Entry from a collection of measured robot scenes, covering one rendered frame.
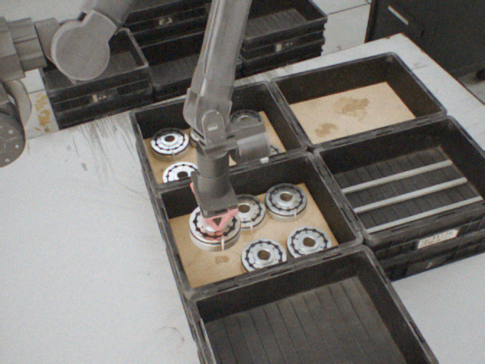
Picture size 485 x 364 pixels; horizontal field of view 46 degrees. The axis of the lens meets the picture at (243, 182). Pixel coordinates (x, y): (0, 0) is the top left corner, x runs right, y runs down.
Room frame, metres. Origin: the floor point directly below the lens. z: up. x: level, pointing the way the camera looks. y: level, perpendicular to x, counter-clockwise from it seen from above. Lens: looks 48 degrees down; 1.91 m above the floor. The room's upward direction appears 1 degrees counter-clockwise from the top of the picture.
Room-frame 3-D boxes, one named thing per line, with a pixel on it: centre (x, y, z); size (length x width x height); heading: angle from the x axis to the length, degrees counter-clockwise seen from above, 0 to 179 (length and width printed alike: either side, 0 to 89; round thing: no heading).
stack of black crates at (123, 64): (1.87, 0.60, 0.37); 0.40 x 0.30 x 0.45; 113
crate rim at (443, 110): (1.20, -0.31, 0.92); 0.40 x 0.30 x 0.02; 108
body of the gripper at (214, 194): (0.68, 0.05, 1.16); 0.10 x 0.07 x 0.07; 18
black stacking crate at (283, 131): (1.07, 0.07, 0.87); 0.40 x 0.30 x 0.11; 108
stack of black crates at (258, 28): (2.19, -0.14, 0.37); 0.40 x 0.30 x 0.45; 113
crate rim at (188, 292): (0.79, -0.02, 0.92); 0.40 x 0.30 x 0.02; 108
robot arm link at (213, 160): (0.69, 0.05, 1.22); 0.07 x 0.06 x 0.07; 113
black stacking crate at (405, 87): (1.20, -0.31, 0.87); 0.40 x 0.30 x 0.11; 108
